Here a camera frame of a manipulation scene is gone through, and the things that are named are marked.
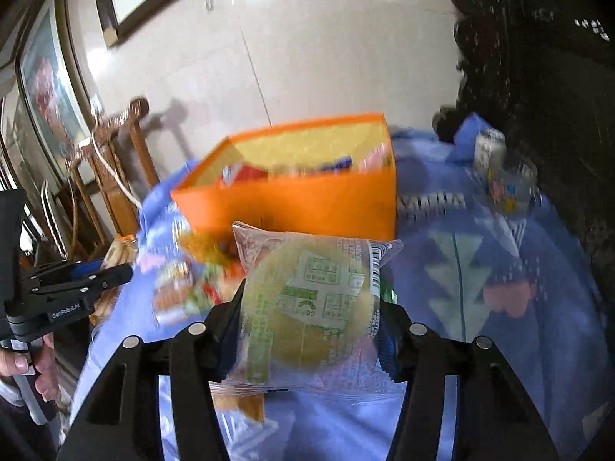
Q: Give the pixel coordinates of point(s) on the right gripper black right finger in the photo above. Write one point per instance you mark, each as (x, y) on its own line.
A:
(462, 401)

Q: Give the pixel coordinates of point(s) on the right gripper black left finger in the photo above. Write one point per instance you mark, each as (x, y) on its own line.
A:
(120, 417)

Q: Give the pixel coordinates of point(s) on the round green label cake pack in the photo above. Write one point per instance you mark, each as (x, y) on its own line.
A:
(309, 314)

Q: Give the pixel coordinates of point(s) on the red long snack packet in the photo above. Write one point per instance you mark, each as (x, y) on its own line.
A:
(239, 172)

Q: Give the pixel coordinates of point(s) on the blue chocolate cookie packet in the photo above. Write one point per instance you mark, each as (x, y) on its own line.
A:
(336, 166)

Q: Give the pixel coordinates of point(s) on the person's left hand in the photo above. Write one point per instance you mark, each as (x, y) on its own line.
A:
(13, 364)

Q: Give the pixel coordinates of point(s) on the round brown pastry packet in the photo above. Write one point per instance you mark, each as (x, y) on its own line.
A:
(121, 253)

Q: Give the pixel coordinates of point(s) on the orange wrapped cake packet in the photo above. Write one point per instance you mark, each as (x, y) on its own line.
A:
(252, 406)

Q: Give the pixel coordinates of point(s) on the carved wooden chair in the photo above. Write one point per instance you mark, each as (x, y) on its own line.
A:
(99, 152)

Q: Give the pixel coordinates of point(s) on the round rice cracker red label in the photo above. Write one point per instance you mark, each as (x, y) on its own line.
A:
(184, 289)

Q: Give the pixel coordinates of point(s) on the blue patterned tablecloth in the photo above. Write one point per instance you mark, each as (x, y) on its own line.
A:
(464, 271)

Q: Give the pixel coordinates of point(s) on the orange yellow cake packet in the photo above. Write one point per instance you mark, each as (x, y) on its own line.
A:
(206, 248)

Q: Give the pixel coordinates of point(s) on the framed red flower painting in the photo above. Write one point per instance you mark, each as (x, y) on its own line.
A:
(49, 91)

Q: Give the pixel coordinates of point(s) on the glass mug with stickers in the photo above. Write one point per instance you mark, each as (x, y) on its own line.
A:
(512, 186)

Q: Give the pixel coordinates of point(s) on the white drink can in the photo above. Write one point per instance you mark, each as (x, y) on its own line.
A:
(489, 151)

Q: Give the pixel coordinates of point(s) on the orange cardboard box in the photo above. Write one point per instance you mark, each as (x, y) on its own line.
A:
(360, 202)

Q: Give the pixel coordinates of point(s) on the dark carved wooden cabinet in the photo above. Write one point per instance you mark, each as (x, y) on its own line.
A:
(542, 72)

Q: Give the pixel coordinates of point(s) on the wall power socket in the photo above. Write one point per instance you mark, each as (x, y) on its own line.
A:
(96, 107)

